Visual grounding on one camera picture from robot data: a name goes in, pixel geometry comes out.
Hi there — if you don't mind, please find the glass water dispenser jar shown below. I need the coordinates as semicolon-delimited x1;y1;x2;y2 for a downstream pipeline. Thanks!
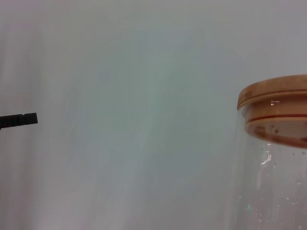
229;103;307;230

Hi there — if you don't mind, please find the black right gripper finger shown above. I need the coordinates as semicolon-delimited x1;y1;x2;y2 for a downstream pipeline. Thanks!
0;112;39;131

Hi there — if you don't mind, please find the wooden jar lid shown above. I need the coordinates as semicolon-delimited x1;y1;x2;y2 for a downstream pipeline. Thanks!
236;74;307;148

